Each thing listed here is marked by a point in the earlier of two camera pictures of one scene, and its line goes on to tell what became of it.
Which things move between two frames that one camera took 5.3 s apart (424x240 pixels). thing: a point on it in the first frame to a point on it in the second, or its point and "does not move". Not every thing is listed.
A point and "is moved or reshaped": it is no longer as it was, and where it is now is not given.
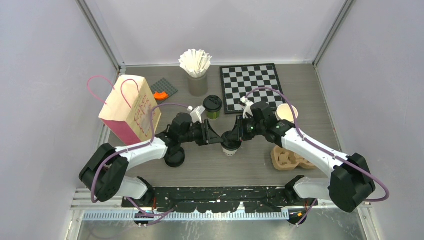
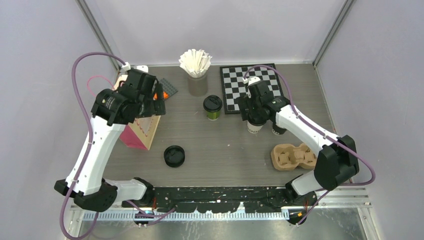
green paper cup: x=213 y=115 does not move
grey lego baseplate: x=161 y=86 does not move
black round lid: x=175 y=156 does not move
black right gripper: x=239 y=132 to x=244 y=101
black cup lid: x=229 y=142 is moved or reshaped
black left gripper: x=208 y=136 to x=157 y=107
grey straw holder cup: x=198 y=87 does not move
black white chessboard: x=237 y=81 does not move
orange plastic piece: x=161 y=96 does not move
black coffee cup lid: x=212 y=103 does not move
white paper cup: x=229 y=153 is moved or reshaped
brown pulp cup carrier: x=284 y=160 does not move
